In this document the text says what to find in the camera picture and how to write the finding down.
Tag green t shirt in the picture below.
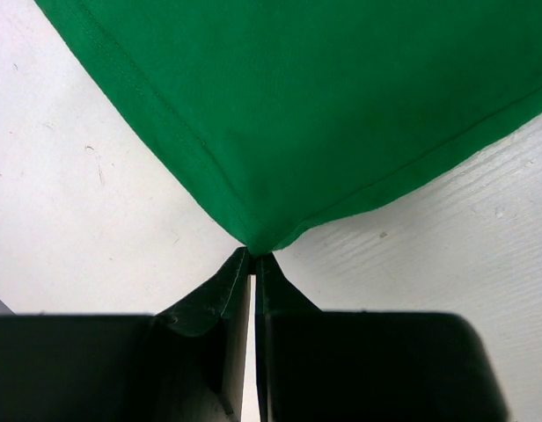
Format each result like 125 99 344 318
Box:
39 1 542 255

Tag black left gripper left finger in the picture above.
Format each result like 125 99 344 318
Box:
0 248 251 421

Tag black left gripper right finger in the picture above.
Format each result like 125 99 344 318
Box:
254 254 509 421

